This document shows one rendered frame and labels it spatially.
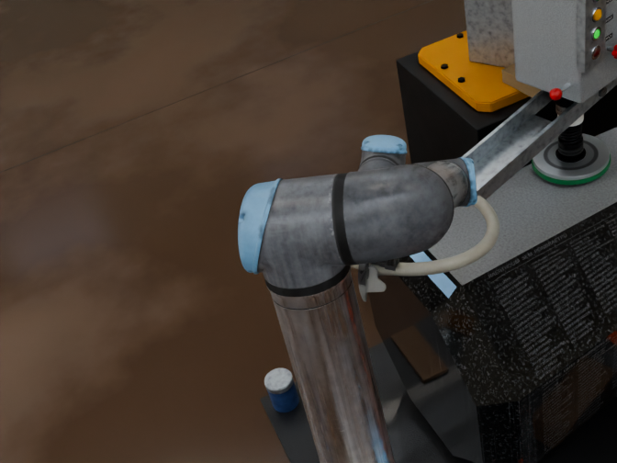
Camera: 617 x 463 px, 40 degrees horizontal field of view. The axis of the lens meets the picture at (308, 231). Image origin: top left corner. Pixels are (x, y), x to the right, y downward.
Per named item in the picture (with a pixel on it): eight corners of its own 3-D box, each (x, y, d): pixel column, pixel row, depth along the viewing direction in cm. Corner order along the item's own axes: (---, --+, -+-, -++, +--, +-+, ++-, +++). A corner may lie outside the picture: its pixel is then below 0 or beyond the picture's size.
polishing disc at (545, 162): (618, 174, 237) (618, 170, 236) (541, 185, 240) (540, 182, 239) (599, 130, 253) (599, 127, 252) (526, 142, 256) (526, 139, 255)
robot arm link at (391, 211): (438, 163, 98) (476, 149, 163) (332, 175, 101) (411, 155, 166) (448, 263, 99) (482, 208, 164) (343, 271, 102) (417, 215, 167)
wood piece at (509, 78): (502, 82, 292) (501, 69, 289) (525, 70, 295) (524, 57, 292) (542, 104, 278) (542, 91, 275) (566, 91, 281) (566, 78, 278)
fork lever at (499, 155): (594, 48, 249) (593, 33, 245) (654, 65, 236) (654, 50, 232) (432, 184, 226) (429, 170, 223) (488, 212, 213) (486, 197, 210)
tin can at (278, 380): (270, 395, 308) (262, 372, 300) (296, 387, 308) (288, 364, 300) (274, 416, 300) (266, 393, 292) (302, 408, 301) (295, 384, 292)
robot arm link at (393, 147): (357, 147, 167) (364, 127, 176) (354, 203, 174) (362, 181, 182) (405, 152, 166) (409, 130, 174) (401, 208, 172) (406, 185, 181)
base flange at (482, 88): (414, 60, 323) (412, 49, 320) (525, 16, 332) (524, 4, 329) (482, 117, 286) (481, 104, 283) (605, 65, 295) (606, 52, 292)
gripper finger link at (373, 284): (381, 310, 185) (387, 270, 182) (355, 304, 186) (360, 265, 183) (385, 305, 187) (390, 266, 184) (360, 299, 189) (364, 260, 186)
